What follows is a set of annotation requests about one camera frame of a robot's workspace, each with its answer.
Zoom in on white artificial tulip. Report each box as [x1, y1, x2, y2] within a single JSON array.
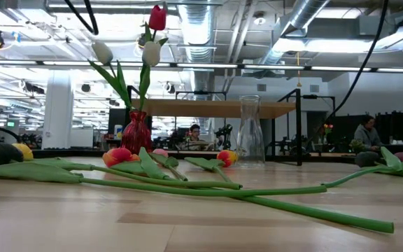
[[87, 38, 134, 113], [137, 41, 163, 113]]

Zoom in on wooden shelf with black legs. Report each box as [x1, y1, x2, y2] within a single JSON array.
[[127, 85, 302, 167]]

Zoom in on person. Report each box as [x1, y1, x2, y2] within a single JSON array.
[[353, 114, 384, 151], [183, 123, 209, 151]]

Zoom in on yellow and red artificial tulip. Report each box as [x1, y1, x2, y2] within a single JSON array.
[[183, 149, 239, 185]]

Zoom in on clear glass vase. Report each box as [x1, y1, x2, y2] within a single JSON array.
[[236, 94, 266, 168]]

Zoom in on long ceiling light strip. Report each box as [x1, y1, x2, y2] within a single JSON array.
[[0, 58, 403, 74]]

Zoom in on red glass vase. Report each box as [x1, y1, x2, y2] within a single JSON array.
[[120, 111, 153, 155]]

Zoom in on black computer monitor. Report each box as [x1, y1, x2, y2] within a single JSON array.
[[108, 107, 129, 136]]

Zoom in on orange artificial tulip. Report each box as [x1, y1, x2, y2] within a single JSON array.
[[101, 146, 395, 235]]

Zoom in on white building pillar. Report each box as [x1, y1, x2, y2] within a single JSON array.
[[41, 69, 75, 151]]

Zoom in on green potted plant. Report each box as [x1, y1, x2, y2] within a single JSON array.
[[348, 139, 365, 153]]

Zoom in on black storage cabinets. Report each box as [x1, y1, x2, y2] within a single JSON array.
[[329, 111, 403, 147]]

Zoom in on silver ventilation duct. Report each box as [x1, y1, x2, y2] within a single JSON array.
[[259, 0, 330, 66], [177, 0, 217, 92]]

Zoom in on black aluminium table frame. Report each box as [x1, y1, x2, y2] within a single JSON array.
[[31, 148, 403, 165]]

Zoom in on black hanging cable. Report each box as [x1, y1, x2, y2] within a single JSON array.
[[304, 0, 390, 151], [63, 0, 100, 36]]

